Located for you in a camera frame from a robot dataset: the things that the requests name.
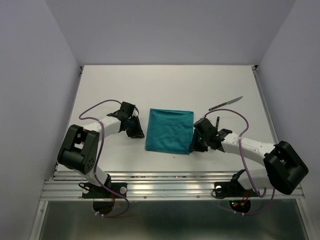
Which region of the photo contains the metal fork black handle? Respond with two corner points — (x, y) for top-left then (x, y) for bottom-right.
(215, 116), (220, 129)

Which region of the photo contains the teal cloth napkin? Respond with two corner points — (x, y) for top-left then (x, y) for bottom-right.
(145, 108), (194, 155)

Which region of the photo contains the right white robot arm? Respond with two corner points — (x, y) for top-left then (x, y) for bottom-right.
(189, 118), (309, 197)

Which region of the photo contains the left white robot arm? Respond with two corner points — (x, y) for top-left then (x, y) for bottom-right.
(57, 101), (145, 197)

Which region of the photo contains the metal knife black handle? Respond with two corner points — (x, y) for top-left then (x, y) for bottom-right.
(208, 96), (243, 111)

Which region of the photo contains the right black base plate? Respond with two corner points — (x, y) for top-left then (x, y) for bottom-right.
(211, 169), (258, 200)

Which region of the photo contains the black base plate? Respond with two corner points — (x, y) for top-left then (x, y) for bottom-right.
(78, 182), (128, 199)
(211, 169), (258, 200)

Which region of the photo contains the aluminium right side rail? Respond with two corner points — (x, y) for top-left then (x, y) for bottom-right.
(251, 65), (279, 144)

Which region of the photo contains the aluminium rail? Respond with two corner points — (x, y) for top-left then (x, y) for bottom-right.
(251, 65), (279, 144)
(39, 170), (306, 201)

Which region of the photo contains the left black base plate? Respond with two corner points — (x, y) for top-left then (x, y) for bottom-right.
(78, 182), (128, 199)

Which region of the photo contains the aluminium front rail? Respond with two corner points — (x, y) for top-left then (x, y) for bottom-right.
(39, 170), (306, 201)

